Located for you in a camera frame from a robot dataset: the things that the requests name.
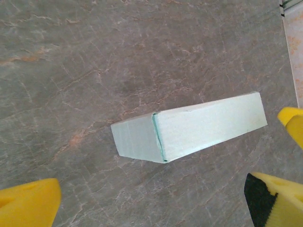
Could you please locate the mint green paper box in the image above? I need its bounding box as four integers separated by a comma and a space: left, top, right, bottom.
110, 91, 268, 164

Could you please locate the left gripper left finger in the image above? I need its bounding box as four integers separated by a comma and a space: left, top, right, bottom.
0, 177, 62, 227

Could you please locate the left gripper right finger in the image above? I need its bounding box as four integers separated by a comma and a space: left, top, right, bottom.
243, 172, 303, 227

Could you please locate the aluminium side rail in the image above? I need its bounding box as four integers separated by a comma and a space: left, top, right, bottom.
278, 0, 303, 12

